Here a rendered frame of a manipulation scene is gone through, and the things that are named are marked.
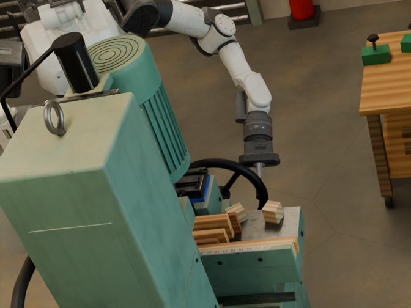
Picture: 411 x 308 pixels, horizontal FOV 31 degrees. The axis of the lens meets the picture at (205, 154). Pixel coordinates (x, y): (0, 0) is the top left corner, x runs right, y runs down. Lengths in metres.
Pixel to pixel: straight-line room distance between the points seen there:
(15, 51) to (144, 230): 0.99
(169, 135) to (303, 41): 3.00
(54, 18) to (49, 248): 0.89
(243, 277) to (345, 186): 1.60
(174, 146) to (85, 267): 0.38
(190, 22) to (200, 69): 2.28
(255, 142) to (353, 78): 1.91
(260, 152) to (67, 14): 0.68
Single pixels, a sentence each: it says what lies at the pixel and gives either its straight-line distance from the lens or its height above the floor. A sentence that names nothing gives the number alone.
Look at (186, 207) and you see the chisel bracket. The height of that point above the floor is 1.07.
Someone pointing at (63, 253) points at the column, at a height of 1.34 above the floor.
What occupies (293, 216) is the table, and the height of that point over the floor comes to 0.90.
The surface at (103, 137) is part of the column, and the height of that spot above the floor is 1.52.
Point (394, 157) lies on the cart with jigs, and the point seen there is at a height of 0.18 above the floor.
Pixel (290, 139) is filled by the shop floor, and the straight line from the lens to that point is 3.73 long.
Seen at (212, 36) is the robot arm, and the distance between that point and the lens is 2.33.
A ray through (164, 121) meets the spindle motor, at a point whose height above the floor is 1.34.
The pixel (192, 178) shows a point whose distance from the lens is 1.98.
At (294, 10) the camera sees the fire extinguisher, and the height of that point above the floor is 0.11.
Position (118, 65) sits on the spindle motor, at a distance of 1.50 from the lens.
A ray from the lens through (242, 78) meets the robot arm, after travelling 2.28.
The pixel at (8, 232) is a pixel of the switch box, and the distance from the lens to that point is 1.41.
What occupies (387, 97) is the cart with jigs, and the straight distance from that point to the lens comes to 2.93.
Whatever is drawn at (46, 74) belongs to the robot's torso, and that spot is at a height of 1.26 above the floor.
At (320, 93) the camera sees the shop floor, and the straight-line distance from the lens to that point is 4.02.
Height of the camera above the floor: 2.16
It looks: 34 degrees down
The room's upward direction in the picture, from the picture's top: 19 degrees counter-clockwise
